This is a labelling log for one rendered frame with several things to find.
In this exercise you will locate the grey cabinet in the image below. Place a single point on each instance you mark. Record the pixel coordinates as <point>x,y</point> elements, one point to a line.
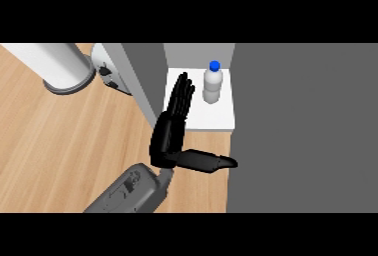
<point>142,73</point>

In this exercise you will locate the dark grey cabinet door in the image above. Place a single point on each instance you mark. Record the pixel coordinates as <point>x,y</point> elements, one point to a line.
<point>305,133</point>

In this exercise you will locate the pale appliance with black knobs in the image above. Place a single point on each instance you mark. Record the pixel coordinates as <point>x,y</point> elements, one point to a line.
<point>105,71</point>

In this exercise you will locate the clear water bottle blue cap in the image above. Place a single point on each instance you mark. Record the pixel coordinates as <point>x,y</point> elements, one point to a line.
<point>213,85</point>

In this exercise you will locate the white cylinder with grey base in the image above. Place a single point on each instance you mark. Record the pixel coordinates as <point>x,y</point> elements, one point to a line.
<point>54,63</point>

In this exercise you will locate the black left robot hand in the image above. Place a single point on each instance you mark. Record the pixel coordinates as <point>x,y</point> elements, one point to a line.
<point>167,140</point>

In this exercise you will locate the white cabinet shelf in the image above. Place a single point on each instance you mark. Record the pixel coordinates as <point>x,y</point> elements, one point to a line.
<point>212,115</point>

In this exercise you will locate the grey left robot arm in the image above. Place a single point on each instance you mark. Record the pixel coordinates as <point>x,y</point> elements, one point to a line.
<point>129,191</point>

